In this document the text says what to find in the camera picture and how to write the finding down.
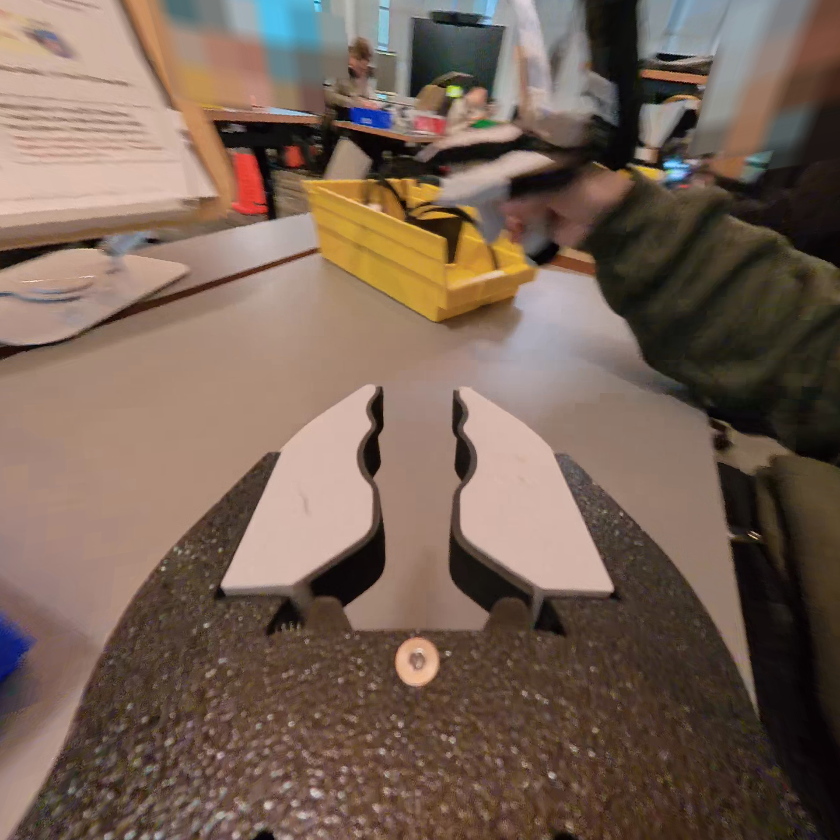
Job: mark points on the large blue plastic bin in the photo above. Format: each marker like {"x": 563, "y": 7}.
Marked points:
{"x": 13, "y": 646}

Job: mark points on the person's right forearm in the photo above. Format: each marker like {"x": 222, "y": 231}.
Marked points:
{"x": 709, "y": 308}

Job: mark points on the grey desk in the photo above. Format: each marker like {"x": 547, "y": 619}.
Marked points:
{"x": 262, "y": 341}

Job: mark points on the small blue bin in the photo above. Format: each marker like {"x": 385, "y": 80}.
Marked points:
{"x": 369, "y": 116}

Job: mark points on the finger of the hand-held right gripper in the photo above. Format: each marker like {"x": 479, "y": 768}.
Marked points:
{"x": 472, "y": 143}
{"x": 485, "y": 180}

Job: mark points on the olive green hoodie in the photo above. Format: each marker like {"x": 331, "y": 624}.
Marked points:
{"x": 807, "y": 558}

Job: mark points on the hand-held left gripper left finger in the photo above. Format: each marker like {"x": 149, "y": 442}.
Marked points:
{"x": 308, "y": 518}

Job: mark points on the person's right hand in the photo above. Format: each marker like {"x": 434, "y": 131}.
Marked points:
{"x": 577, "y": 207}

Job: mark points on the black video bar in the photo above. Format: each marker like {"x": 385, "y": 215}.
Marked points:
{"x": 456, "y": 18}

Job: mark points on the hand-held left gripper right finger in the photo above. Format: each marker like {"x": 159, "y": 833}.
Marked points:
{"x": 531, "y": 518}

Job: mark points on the person's black pants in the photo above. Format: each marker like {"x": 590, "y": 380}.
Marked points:
{"x": 738, "y": 499}

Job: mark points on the orange traffic cone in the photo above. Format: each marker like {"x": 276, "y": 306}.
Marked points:
{"x": 249, "y": 184}

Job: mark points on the raised wooden desk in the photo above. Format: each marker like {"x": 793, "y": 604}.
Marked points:
{"x": 676, "y": 77}

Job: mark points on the small red bin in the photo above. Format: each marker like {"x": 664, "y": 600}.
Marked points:
{"x": 430, "y": 124}

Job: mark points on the wooden work desk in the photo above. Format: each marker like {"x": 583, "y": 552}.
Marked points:
{"x": 387, "y": 133}

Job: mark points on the black monitor screen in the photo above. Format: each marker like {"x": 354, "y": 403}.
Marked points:
{"x": 453, "y": 52}

